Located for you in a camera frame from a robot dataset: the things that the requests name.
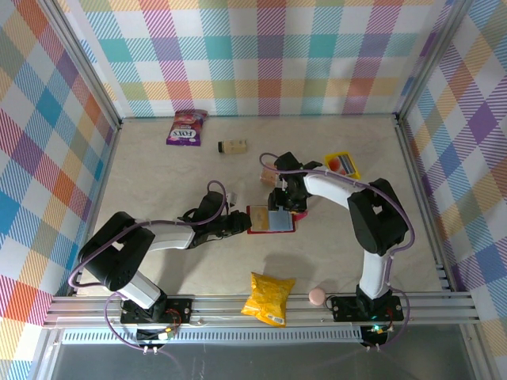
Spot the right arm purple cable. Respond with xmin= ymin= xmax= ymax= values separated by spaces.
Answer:
xmin=259 ymin=152 xmax=416 ymax=352

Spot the aluminium table side rail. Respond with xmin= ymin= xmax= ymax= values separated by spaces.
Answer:
xmin=394 ymin=116 xmax=455 ymax=294
xmin=67 ymin=122 xmax=123 ymax=297

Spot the small beige bottle black cap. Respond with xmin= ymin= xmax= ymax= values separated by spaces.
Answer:
xmin=216 ymin=138 xmax=249 ymax=155

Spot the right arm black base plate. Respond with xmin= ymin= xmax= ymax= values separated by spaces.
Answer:
xmin=330 ymin=294 xmax=405 ymax=322

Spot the red blue snack packet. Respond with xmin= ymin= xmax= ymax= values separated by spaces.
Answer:
xmin=246 ymin=203 xmax=309 ymax=235

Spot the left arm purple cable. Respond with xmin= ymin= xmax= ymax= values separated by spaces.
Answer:
xmin=69 ymin=180 xmax=229 ymax=353

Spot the purple Fox's candy bag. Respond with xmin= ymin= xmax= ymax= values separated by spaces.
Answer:
xmin=165 ymin=109 xmax=209 ymax=147

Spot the grey metal panel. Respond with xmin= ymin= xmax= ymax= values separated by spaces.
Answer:
xmin=51 ymin=343 xmax=476 ymax=380

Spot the small yellow plastic bin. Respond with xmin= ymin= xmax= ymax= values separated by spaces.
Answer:
xmin=323 ymin=150 xmax=363 ymax=181

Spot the small circuit board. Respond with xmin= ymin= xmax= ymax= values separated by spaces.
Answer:
xmin=136 ymin=326 xmax=176 ymax=342
xmin=362 ymin=324 xmax=391 ymax=344

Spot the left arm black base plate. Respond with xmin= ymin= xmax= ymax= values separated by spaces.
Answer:
xmin=120 ymin=297 xmax=194 ymax=325

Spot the aluminium frame rail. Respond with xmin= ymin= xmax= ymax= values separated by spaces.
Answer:
xmin=43 ymin=291 xmax=481 ymax=328

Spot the perforated grey cable duct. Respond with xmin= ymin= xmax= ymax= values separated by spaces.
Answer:
xmin=61 ymin=326 xmax=365 ymax=344

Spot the pale yellow card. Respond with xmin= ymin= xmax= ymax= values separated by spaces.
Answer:
xmin=250 ymin=205 xmax=271 ymax=231

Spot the aluminium frame post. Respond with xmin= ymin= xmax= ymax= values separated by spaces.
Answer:
xmin=394 ymin=0 xmax=475 ymax=124
xmin=39 ymin=0 xmax=123 ymax=131

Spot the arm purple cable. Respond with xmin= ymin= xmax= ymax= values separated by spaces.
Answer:
xmin=259 ymin=152 xmax=416 ymax=352
xmin=69 ymin=180 xmax=229 ymax=353

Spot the yellow chips bag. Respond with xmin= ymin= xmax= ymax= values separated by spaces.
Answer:
xmin=240 ymin=272 xmax=297 ymax=329

